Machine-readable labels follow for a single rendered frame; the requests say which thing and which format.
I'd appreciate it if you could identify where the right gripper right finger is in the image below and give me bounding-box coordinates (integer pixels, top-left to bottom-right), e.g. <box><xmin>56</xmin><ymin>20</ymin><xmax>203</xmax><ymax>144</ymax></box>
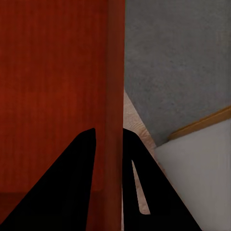
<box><xmin>122</xmin><ymin>129</ymin><xmax>202</xmax><ymax>231</ymax></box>

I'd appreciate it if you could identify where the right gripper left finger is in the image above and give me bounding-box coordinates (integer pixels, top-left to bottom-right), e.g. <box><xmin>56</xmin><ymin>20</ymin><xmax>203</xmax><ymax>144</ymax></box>
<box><xmin>0</xmin><ymin>128</ymin><xmax>96</xmax><ymax>231</ymax></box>

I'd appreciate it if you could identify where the storage box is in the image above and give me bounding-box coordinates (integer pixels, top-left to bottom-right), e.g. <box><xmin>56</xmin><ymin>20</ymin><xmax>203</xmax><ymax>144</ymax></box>
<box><xmin>0</xmin><ymin>0</ymin><xmax>125</xmax><ymax>231</ymax></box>

